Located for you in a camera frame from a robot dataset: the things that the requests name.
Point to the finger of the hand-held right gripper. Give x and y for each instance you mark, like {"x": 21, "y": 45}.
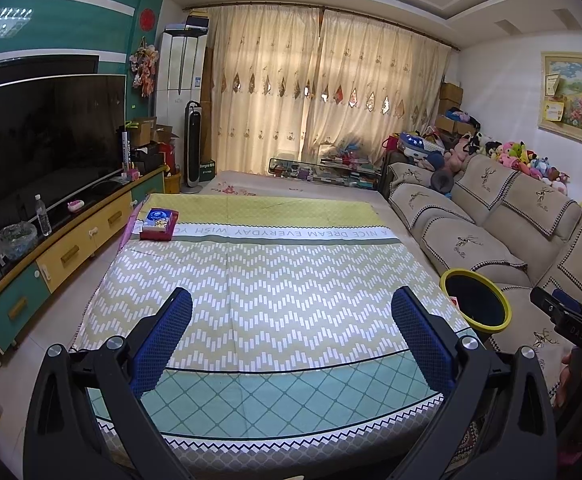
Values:
{"x": 546, "y": 302}

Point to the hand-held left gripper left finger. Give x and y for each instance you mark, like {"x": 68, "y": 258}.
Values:
{"x": 163, "y": 340}

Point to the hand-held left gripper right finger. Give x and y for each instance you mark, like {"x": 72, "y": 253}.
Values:
{"x": 421, "y": 342}

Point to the black yellow-rimmed trash bin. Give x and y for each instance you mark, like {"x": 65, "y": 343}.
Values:
{"x": 476, "y": 300}

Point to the person's right hand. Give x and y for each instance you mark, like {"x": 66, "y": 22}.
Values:
{"x": 563, "y": 380}

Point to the blue tissue pack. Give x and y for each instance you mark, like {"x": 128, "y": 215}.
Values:
{"x": 158, "y": 216}

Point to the yellow green television stand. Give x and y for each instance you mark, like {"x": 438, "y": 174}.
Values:
{"x": 96, "y": 225}

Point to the pile of plush toys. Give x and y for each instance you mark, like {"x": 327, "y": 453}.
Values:
{"x": 516, "y": 152}

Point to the small pink toy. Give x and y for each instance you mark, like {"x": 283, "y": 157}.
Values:
{"x": 76, "y": 204}

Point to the small pink box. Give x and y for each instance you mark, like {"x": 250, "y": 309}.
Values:
{"x": 132, "y": 175}

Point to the clear plastic water bottle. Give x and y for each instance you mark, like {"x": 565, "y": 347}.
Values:
{"x": 43, "y": 217}

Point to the dark green box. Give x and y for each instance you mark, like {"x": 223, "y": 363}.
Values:
{"x": 208, "y": 171}

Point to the glass ashtray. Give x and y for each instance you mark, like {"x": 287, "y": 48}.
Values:
{"x": 16, "y": 242}

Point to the floral floor mat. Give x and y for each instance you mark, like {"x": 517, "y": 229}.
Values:
{"x": 251, "y": 185}

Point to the red container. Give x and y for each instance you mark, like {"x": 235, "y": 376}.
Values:
{"x": 170, "y": 155}

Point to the pile of books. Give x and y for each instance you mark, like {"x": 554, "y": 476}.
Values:
{"x": 351, "y": 170}

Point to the tall black white box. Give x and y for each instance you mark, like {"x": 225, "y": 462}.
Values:
{"x": 125, "y": 152}

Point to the black tower fan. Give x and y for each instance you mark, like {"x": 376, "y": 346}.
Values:
{"x": 193, "y": 145}

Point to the blue star patterned bag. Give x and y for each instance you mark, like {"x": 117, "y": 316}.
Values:
{"x": 411, "y": 142}

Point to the open cardboard boxes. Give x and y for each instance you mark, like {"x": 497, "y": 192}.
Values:
{"x": 146, "y": 130}

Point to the low glass table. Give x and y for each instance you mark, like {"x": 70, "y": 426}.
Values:
{"x": 291, "y": 170}

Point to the large black television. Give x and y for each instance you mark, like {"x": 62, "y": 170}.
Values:
{"x": 46, "y": 150}

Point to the stacked cardboard boxes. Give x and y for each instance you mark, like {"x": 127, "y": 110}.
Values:
{"x": 451, "y": 92}

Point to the white standing air conditioner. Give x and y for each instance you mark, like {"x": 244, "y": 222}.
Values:
{"x": 178, "y": 85}

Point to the cream embroidered curtain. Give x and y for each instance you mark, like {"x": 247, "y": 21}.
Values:
{"x": 256, "y": 90}
{"x": 386, "y": 85}

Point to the hanging flower decoration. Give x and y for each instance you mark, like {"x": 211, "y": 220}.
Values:
{"x": 145, "y": 70}

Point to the black monitor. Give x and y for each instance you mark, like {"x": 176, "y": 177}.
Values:
{"x": 46, "y": 67}

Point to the flat dark box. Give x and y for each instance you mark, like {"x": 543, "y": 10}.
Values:
{"x": 196, "y": 22}

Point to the red round wall ornament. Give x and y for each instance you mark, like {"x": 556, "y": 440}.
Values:
{"x": 147, "y": 19}

